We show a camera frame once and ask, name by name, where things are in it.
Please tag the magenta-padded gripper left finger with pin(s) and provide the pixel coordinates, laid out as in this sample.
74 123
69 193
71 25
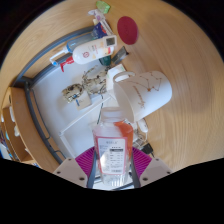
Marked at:
68 170

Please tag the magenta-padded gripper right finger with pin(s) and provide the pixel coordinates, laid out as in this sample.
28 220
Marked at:
155 170

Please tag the clear bottle with pink drink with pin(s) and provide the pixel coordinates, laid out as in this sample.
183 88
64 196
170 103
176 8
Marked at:
111 146

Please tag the black charger block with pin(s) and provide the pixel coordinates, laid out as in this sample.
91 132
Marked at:
147 148

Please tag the small white earbud case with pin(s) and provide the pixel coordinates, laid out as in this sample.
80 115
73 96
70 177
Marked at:
143 126

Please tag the wooden shelf unit with items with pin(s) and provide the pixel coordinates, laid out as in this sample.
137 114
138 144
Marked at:
16 133

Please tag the white mug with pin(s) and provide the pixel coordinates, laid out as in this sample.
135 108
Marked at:
150 93

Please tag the brown tree figurine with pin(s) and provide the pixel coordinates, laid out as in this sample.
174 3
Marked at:
90 83

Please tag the white tissue pack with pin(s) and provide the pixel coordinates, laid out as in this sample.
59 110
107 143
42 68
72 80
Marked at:
115 76

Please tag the white pump bottle red nozzle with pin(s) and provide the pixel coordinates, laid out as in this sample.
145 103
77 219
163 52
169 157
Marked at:
88 52

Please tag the blue squeeze bottle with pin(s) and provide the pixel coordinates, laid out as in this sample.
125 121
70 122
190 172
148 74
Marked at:
75 43

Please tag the flat round red coaster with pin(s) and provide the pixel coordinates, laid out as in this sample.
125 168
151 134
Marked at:
127 30

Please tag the small dark blue packet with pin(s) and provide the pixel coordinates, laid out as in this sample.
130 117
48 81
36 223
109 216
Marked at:
99 30

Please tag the grey metal desk frame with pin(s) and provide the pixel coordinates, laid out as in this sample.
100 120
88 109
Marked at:
33 110

